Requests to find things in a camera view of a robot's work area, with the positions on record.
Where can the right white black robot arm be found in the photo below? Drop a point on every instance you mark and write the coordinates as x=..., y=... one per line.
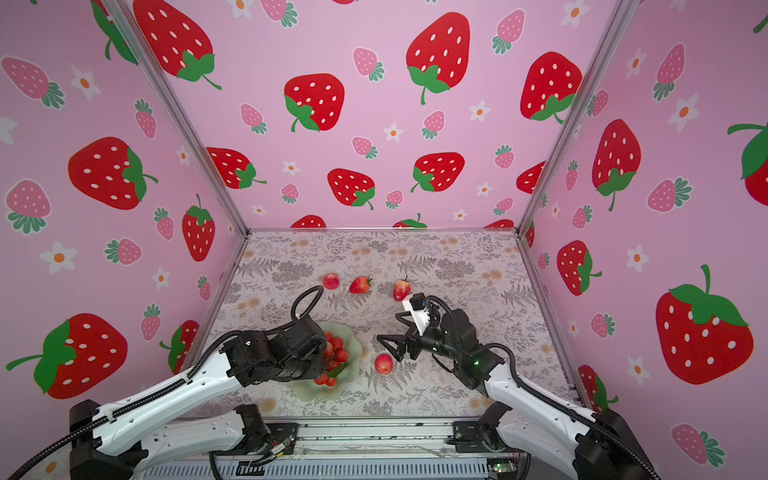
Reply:
x=575, y=440

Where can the small red peach back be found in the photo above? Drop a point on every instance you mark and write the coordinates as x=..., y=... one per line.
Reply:
x=331, y=281

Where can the green wavy fruit bowl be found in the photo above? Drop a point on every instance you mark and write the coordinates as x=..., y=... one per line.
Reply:
x=307, y=390

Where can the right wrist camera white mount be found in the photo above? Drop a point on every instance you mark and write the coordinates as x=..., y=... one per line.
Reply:
x=417, y=306

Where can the small red peach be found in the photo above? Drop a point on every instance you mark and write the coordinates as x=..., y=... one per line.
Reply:
x=384, y=364
x=331, y=281

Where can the small red peach front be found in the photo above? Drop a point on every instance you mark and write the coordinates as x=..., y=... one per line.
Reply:
x=384, y=364

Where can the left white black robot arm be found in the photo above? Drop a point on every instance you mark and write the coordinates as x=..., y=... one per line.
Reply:
x=105, y=440

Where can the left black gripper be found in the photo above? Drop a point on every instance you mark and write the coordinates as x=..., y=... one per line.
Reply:
x=320, y=358

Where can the red yellow apple with stem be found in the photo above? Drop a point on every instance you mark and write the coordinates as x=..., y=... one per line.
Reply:
x=402, y=289

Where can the red strawberry with green leaves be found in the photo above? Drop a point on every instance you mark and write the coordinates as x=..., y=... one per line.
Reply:
x=361, y=285

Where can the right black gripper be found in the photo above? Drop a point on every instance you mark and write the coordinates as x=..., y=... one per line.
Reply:
x=402, y=339

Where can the red cherry bunch with leaf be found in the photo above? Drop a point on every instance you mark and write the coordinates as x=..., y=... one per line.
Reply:
x=336, y=360

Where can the aluminium rail base frame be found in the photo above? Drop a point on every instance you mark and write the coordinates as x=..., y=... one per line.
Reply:
x=341, y=448

